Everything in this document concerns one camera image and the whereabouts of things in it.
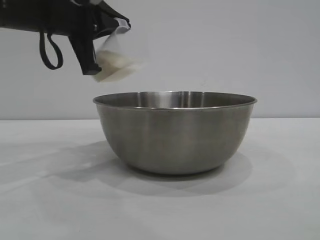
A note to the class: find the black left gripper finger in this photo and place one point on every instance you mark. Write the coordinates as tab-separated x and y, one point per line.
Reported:
110	13
107	28

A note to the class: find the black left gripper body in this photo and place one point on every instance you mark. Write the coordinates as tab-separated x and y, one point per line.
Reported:
50	17

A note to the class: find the translucent plastic measuring cup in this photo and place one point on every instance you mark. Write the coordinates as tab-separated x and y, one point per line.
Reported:
115	57

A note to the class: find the white rice grains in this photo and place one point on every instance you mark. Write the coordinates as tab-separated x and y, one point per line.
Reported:
112	66

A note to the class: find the stainless steel mixing bowl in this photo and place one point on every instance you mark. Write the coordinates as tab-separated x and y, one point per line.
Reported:
175	135

